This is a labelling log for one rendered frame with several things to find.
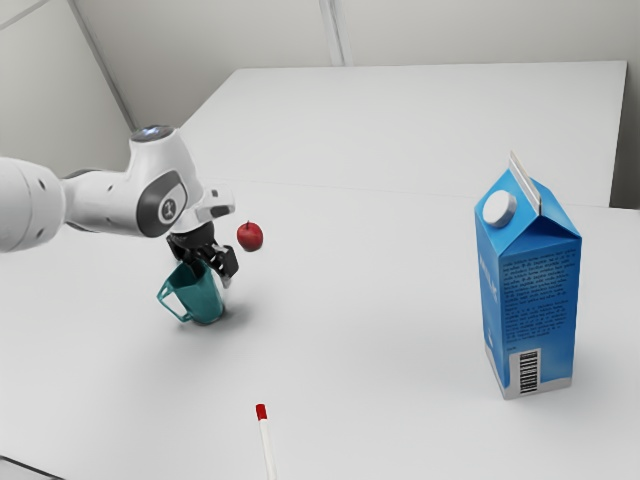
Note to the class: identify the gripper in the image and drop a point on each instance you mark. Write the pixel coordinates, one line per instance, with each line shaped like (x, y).
(192, 244)

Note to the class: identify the teal faceted mug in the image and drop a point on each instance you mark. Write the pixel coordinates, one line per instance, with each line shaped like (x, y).
(196, 296)

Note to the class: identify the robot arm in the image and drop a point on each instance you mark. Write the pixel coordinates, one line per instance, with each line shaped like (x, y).
(100, 197)

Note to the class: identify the red apple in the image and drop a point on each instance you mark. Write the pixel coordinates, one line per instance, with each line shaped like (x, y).
(249, 236)

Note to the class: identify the white pen with red cap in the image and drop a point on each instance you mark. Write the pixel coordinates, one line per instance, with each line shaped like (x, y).
(266, 440)

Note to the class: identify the blue milk carton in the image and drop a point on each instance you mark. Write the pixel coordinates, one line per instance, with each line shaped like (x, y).
(529, 296)

